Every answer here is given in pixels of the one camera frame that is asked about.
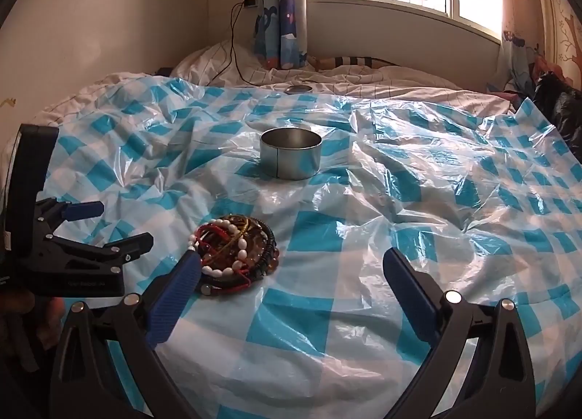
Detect black plastic bag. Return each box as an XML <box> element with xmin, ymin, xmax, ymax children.
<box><xmin>532</xmin><ymin>71</ymin><xmax>582</xmax><ymax>151</ymax></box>

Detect white bead bracelet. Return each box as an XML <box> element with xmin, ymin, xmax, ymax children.
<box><xmin>188</xmin><ymin>218</ymin><xmax>260</xmax><ymax>278</ymax></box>

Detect blue white checked plastic sheet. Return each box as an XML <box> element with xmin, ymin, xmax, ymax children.
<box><xmin>27</xmin><ymin>75</ymin><xmax>582</xmax><ymax>419</ymax></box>

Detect cartoon print curtain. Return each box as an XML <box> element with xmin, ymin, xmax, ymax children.
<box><xmin>252</xmin><ymin>0</ymin><xmax>310</xmax><ymax>69</ymax></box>
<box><xmin>498</xmin><ymin>28</ymin><xmax>546</xmax><ymax>96</ymax></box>

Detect tree wall sticker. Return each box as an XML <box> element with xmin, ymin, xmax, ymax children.
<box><xmin>557</xmin><ymin>5</ymin><xmax>582</xmax><ymax>78</ymax></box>

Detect round metal tin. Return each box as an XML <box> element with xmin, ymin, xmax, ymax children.
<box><xmin>260</xmin><ymin>128</ymin><xmax>323</xmax><ymax>181</ymax></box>

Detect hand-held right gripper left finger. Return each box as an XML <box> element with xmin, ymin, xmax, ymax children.
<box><xmin>49</xmin><ymin>252</ymin><xmax>203</xmax><ymax>419</ymax></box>

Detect gold wire bracelet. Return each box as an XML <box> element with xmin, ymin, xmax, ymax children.
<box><xmin>218</xmin><ymin>215</ymin><xmax>262</xmax><ymax>242</ymax></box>

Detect white striped duvet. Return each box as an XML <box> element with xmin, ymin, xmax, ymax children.
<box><xmin>9</xmin><ymin>41</ymin><xmax>517</xmax><ymax>129</ymax></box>

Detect black charger cable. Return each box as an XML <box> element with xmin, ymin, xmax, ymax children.
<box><xmin>211</xmin><ymin>3</ymin><xmax>274</xmax><ymax>87</ymax></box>

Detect striped pillow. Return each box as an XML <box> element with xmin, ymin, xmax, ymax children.
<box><xmin>318</xmin><ymin>55</ymin><xmax>401</xmax><ymax>71</ymax></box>

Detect red cord bracelet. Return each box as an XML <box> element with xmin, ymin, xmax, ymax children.
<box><xmin>195</xmin><ymin>219</ymin><xmax>255</xmax><ymax>289</ymax></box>

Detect pile of beaded bracelets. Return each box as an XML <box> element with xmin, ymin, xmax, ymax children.
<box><xmin>200</xmin><ymin>218</ymin><xmax>278</xmax><ymax>296</ymax></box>

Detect person's left hand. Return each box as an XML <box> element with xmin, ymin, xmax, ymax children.
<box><xmin>0</xmin><ymin>289</ymin><xmax>62</xmax><ymax>372</ymax></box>

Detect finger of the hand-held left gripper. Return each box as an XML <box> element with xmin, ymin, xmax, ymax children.
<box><xmin>37</xmin><ymin>198</ymin><xmax>104</xmax><ymax>238</ymax></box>
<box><xmin>43</xmin><ymin>232</ymin><xmax>154</xmax><ymax>283</ymax></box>

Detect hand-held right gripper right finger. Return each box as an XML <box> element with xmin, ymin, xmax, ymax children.
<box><xmin>383</xmin><ymin>247</ymin><xmax>537</xmax><ymax>419</ymax></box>

